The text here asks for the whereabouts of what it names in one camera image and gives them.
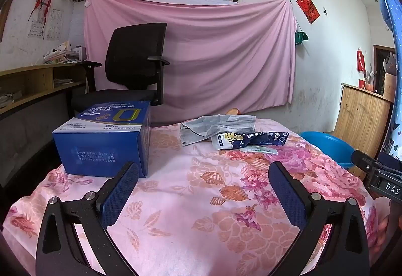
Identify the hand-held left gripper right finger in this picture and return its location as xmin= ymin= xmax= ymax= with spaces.
xmin=267 ymin=161 xmax=370 ymax=276

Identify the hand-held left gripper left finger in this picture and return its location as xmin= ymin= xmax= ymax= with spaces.
xmin=35 ymin=162 xmax=140 ymax=276

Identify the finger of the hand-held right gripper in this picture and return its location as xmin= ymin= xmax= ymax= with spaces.
xmin=378 ymin=152 xmax=402 ymax=170
xmin=351 ymin=150 xmax=387 ymax=180

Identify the blue cardboard box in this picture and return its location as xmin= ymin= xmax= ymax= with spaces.
xmin=52 ymin=101 xmax=152 ymax=178

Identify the white green paper carton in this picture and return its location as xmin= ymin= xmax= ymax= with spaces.
xmin=240 ymin=146 xmax=278 ymax=155

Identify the dark blue snack wrapper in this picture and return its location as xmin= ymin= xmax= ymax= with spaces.
xmin=211 ymin=131 xmax=289 ymax=150

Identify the grey face mask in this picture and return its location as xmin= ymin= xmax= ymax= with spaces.
xmin=180 ymin=115 xmax=256 ymax=147

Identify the person's right hand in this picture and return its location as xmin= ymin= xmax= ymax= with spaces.
xmin=372 ymin=201 xmax=402 ymax=264

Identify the blue plastic basin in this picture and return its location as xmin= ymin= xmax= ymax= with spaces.
xmin=300 ymin=131 xmax=354 ymax=170

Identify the wooden cabinet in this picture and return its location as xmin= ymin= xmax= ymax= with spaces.
xmin=333 ymin=83 xmax=394 ymax=182

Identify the brown cardboard box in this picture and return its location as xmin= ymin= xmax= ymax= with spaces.
xmin=384 ymin=73 xmax=397 ymax=102

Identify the pink floral blanket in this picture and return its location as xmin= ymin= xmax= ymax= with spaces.
xmin=3 ymin=117 xmax=377 ymax=276

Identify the blue dotted curtain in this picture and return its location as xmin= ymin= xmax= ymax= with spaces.
xmin=367 ymin=0 xmax=402 ymax=157

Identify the black office chair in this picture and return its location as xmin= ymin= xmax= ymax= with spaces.
xmin=71 ymin=22 xmax=170 ymax=119

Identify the large stack of papers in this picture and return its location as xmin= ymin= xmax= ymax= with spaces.
xmin=0 ymin=90 xmax=22 ymax=108

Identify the wooden desk shelf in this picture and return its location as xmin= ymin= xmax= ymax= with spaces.
xmin=0 ymin=62 xmax=88 ymax=119

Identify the stack of books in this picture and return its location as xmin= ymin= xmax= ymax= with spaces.
xmin=44 ymin=41 xmax=87 ymax=64

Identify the pink hanging cloth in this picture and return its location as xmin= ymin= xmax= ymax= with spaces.
xmin=83 ymin=0 xmax=297 ymax=126

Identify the red paper square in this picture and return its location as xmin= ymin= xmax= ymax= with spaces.
xmin=296 ymin=0 xmax=320 ymax=24

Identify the dark door frame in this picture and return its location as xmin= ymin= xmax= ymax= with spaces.
xmin=373 ymin=45 xmax=396 ymax=96

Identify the wall calendar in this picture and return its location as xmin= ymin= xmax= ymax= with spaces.
xmin=28 ymin=9 xmax=65 ymax=41

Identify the wooden window frame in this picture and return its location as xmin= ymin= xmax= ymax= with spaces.
xmin=0 ymin=0 xmax=15 ymax=42

